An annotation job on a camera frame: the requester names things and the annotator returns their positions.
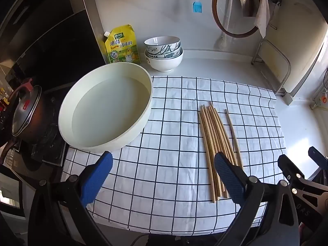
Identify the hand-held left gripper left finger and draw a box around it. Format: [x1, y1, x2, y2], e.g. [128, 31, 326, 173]
[27, 151, 114, 246]

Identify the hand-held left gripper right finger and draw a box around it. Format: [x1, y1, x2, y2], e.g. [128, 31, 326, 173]
[214, 152, 300, 246]

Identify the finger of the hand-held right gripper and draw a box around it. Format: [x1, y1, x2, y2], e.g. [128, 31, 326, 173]
[277, 154, 328, 226]
[308, 147, 328, 182]

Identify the bundle of wooden chopsticks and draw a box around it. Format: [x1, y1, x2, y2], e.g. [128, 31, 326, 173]
[198, 102, 240, 203]

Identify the plain wooden chopstick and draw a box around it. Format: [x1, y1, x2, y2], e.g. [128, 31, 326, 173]
[225, 109, 243, 170]

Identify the white round basin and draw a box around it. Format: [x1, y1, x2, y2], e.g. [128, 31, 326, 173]
[58, 62, 153, 151]

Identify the black gas stove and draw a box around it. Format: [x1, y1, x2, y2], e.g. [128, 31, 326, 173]
[0, 87, 67, 171]

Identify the white black-checked cloth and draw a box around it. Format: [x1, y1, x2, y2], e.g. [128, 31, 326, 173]
[61, 75, 286, 236]

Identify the brown cooking pot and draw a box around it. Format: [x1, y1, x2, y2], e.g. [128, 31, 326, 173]
[0, 86, 55, 159]

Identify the row of condiment bottles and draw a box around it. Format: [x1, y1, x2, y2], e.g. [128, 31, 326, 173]
[0, 86, 12, 108]

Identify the white bowl with cartoon print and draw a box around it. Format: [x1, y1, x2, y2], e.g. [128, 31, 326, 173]
[145, 48, 184, 73]

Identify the yellow seasoning pouch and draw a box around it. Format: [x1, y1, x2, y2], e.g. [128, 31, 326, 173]
[104, 24, 141, 64]

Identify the blue-patterned ceramic bowl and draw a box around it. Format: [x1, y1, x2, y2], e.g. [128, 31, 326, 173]
[144, 36, 180, 53]
[145, 47, 182, 57]

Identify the black range hood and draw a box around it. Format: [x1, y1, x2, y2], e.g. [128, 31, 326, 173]
[0, 0, 108, 90]

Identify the white hanging rag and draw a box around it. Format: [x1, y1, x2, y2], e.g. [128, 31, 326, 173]
[254, 0, 270, 38]

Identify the metal cleaver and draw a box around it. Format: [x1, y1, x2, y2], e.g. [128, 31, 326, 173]
[237, 0, 258, 18]

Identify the round wooden-rimmed glass lid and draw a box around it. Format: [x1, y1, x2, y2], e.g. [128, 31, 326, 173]
[212, 0, 267, 38]

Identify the wall power socket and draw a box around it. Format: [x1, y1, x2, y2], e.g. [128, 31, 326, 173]
[309, 90, 328, 110]

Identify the glass pot lid red handle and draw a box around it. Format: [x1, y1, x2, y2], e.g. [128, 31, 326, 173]
[11, 78, 42, 137]

